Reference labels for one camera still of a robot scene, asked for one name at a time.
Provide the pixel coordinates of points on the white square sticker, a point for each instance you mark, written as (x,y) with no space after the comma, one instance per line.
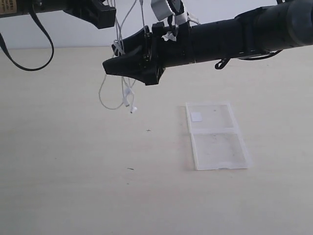
(196,117)

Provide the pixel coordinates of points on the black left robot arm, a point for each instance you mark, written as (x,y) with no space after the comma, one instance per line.
(62,23)

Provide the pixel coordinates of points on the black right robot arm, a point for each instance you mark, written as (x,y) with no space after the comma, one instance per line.
(256,34)

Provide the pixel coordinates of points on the white wired earphones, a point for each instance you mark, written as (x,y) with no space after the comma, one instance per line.
(124,95)

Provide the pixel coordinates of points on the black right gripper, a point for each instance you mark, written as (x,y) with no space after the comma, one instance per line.
(168,47)

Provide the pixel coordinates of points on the clear plastic storage case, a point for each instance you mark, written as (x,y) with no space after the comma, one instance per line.
(217,141)

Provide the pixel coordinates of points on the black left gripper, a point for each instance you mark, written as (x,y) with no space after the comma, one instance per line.
(93,11)

